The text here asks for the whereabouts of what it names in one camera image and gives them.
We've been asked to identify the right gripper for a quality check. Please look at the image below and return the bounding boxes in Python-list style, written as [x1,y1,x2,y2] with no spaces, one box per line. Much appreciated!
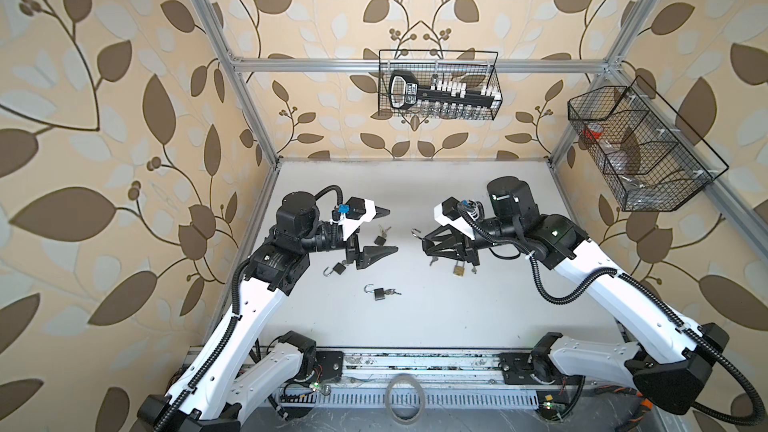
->
[424,219,518,266]

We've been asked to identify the brass padlock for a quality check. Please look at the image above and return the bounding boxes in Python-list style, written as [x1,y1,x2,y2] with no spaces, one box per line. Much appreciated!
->
[453,261,466,277]

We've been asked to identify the black padlock with keys middle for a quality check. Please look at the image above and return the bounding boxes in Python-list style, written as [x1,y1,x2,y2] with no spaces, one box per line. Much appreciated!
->
[410,228,438,266]

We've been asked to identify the black padlock with keys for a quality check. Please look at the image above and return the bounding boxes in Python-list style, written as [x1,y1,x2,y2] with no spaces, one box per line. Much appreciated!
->
[410,228,438,266]
[374,226,390,246]
[363,284,401,301]

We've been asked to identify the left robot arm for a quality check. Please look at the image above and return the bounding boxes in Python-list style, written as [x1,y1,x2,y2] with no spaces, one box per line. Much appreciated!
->
[137,185,398,431]

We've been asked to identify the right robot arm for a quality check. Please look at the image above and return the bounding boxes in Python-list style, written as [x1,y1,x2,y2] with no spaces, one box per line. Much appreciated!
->
[420,176,767,427]

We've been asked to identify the black padlock with keys top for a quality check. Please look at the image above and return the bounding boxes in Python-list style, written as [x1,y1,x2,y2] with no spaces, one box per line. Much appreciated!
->
[374,226,390,246]

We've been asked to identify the black padlock left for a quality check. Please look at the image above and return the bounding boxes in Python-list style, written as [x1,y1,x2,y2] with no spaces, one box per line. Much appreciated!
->
[323,261,349,277]

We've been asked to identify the black padlock with keys bottom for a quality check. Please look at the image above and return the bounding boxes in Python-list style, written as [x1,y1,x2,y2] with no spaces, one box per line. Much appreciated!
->
[363,284,401,301]

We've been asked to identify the black tool rack in basket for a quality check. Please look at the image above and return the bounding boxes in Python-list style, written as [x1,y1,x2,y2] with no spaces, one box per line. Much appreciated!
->
[385,70,502,114]

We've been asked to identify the red cap in basket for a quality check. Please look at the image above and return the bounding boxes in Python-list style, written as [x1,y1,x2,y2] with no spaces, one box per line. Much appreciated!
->
[583,122,604,142]

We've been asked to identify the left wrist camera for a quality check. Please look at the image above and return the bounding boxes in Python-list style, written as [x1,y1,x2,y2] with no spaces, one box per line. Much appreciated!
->
[337,197,377,241]

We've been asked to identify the tape roll ring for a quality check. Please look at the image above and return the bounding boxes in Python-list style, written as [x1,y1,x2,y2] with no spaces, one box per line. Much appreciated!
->
[383,373,427,425]

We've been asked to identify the back wire basket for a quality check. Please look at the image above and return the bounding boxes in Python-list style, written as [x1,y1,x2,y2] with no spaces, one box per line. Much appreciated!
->
[378,48,503,121]

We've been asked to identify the wire basket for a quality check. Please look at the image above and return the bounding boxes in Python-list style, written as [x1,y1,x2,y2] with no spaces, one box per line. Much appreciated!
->
[567,76,729,212]
[378,48,503,121]

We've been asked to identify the right wire basket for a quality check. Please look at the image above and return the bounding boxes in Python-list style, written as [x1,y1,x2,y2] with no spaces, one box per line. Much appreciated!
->
[567,76,729,212]

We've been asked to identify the orange handled pliers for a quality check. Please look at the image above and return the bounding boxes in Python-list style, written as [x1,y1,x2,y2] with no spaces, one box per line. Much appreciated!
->
[617,392,653,431]

